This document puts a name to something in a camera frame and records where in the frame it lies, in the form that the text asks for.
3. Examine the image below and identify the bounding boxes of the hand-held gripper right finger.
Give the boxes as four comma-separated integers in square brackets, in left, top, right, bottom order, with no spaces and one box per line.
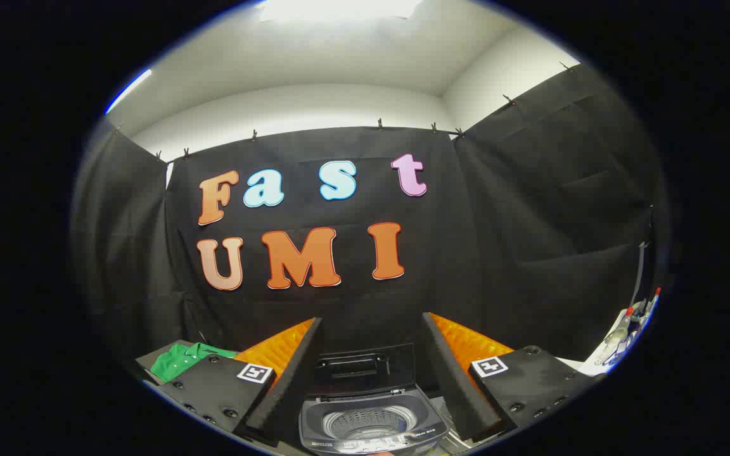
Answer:
[421,312,606,444]

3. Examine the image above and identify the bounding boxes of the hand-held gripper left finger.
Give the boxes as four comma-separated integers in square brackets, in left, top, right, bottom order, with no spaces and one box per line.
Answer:
[156,317,324,448]

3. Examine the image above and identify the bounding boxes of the grey washing machine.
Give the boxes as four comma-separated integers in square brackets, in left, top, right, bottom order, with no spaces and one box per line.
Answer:
[298,386,451,456]

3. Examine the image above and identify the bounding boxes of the green polo shirt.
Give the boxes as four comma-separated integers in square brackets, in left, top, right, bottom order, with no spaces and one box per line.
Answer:
[151,342,239,383]

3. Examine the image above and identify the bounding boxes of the white side table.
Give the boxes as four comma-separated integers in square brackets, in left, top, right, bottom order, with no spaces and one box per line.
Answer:
[558,304,657,379]

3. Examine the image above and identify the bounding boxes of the grey box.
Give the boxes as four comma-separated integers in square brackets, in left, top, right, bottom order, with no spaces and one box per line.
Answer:
[136,340,196,384]

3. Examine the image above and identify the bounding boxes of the clutter of bottles and tools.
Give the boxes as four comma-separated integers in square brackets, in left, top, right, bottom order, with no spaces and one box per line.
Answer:
[596,288,662,368]

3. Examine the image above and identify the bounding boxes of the thin grey pole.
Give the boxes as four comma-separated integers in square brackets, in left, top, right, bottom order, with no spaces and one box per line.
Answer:
[631,241,652,311]

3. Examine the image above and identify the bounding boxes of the row of black cloth clips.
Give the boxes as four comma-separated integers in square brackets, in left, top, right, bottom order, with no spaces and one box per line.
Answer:
[115,60,578,162]

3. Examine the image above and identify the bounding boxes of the ceiling strip light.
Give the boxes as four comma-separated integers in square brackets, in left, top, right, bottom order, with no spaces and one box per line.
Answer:
[105,68,153,115]

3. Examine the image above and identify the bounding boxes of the ceiling light panel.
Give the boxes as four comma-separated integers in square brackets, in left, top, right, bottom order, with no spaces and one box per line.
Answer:
[257,0,426,23]

